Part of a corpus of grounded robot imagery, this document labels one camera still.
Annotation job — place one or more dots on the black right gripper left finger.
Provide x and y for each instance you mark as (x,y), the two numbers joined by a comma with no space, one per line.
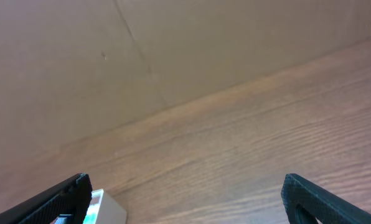
(66,202)

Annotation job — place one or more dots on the white cardboard box pink inside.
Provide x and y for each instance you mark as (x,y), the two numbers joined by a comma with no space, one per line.
(103,209)

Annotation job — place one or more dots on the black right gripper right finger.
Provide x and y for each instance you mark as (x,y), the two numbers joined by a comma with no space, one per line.
(306,202)

